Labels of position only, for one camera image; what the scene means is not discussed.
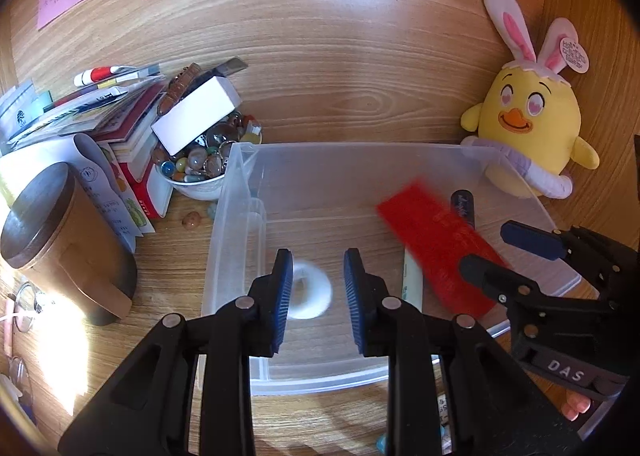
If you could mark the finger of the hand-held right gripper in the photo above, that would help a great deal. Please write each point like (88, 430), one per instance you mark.
(532, 238)
(492, 278)

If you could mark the brown hair clip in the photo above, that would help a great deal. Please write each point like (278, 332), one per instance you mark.
(175, 88)

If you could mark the person's right hand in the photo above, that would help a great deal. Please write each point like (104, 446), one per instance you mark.
(576, 407)

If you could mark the eyeglasses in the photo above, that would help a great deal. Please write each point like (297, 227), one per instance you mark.
(37, 305)

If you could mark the red packet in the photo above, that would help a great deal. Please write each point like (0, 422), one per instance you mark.
(430, 236)

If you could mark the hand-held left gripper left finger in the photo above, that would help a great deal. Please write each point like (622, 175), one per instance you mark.
(282, 301)

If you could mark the orange glass marble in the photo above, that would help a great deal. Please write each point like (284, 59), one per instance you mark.
(191, 221)

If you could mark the white marker pen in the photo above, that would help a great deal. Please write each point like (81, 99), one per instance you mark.
(137, 73)

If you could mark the white rectangular carton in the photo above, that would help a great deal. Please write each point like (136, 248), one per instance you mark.
(195, 115)

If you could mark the white sachet with green logo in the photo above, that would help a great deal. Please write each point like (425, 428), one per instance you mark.
(17, 115)

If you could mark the white tape roll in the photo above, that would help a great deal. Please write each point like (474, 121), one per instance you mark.
(320, 286)

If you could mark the yellow chick plush toy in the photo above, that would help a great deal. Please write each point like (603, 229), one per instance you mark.
(530, 135)

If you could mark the red and white marker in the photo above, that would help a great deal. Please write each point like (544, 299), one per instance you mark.
(100, 73)

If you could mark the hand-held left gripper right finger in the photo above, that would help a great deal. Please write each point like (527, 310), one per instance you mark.
(352, 301)

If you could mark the wooden mug with dark lid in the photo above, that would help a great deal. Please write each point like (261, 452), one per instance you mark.
(75, 246)

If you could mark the clear plastic storage box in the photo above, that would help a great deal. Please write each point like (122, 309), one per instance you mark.
(320, 196)

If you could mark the stack of books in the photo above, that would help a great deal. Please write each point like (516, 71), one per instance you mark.
(135, 135)

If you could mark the blue and white booklet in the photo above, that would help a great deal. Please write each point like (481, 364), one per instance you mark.
(15, 401)

